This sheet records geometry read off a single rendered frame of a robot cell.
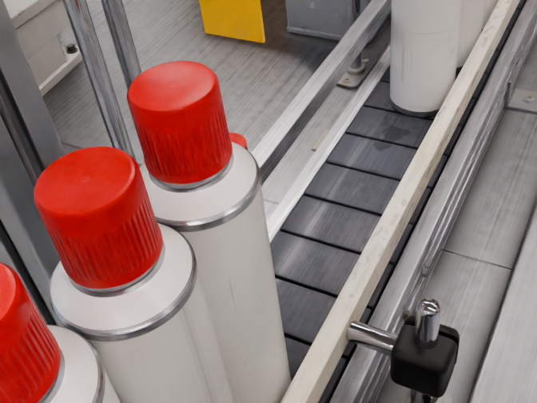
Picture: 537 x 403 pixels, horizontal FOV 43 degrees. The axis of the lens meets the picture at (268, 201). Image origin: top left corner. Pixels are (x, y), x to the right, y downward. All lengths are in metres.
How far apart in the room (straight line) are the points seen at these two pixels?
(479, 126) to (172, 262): 0.37
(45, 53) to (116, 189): 0.57
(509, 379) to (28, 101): 0.29
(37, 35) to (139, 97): 0.52
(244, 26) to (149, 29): 0.54
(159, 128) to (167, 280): 0.05
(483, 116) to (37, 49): 0.45
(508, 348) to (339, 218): 0.14
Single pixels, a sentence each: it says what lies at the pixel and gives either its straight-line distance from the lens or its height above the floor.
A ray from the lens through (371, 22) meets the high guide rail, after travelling 0.52.
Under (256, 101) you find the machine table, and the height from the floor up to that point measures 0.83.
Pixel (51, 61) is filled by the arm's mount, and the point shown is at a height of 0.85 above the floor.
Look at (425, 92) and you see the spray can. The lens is 0.54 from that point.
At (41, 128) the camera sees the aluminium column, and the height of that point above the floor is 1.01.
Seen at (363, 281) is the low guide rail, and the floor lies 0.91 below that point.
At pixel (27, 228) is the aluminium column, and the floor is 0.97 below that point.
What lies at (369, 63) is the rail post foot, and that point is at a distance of 0.71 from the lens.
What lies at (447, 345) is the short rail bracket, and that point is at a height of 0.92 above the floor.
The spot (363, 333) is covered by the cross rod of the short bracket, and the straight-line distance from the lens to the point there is 0.37.
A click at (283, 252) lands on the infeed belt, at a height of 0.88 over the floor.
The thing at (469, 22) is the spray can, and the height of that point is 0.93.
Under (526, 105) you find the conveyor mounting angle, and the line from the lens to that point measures 0.66.
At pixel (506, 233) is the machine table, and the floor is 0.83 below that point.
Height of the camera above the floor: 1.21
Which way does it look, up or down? 43 degrees down
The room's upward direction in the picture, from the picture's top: 8 degrees counter-clockwise
